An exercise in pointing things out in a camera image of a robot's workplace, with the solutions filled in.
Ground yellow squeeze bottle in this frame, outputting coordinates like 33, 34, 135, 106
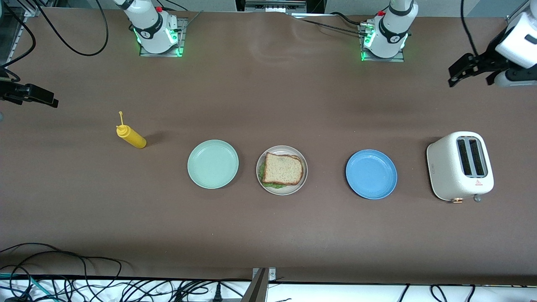
116, 111, 147, 149

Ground dark crust bread slice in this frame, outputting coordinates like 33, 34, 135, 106
263, 152, 304, 186

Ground beige plate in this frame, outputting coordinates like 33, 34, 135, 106
256, 146, 308, 196

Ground green lettuce leaf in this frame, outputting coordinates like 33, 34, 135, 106
259, 161, 290, 189

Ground blue plate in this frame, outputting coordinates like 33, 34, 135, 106
345, 149, 398, 200

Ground mint green plate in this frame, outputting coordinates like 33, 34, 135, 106
187, 139, 240, 190

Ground white toaster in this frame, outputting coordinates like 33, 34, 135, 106
426, 131, 495, 204

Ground grey metal fixture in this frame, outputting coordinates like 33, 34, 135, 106
245, 0, 307, 13

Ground aluminium frame profile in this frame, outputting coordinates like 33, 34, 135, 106
0, 19, 22, 82
15, 0, 55, 17
507, 0, 537, 29

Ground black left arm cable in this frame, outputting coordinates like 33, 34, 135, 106
460, 0, 481, 57

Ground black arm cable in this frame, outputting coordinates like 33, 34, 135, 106
0, 0, 109, 82
460, 0, 481, 57

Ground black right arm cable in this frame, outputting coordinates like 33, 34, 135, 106
0, 0, 109, 82

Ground teal cable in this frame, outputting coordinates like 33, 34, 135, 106
0, 273, 47, 302

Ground grey metal bracket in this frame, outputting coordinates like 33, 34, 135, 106
241, 267, 276, 302

